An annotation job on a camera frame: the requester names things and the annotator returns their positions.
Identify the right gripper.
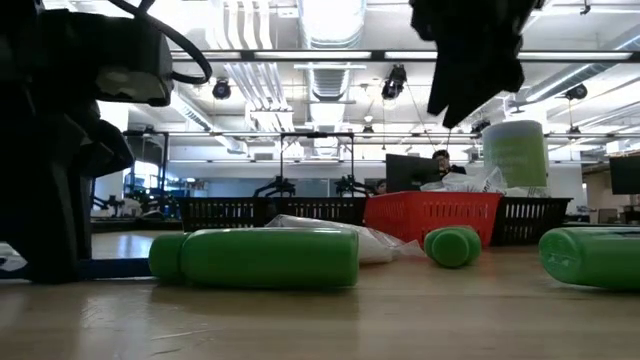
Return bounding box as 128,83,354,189
409,0,544,129

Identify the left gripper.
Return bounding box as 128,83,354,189
0,0,134,284

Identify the clear plastic vanity pack bag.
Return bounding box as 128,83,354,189
504,184,551,199
264,214,426,265
419,167,509,195

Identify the green travel shampoo bottle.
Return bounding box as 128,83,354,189
148,227,360,289
538,227,640,291
423,225,482,269

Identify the green wipes canister white lid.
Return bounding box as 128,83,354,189
481,119,550,189

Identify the black computer monitor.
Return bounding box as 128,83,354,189
384,153,442,194
608,155,640,195

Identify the red plastic slotted basket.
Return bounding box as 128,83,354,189
363,192,504,246

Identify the black plastic slotted basket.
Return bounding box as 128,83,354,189
264,197,369,227
177,197,271,232
492,197,574,246

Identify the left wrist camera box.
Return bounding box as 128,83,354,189
39,12,175,107

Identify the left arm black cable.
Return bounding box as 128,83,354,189
107,0,214,85

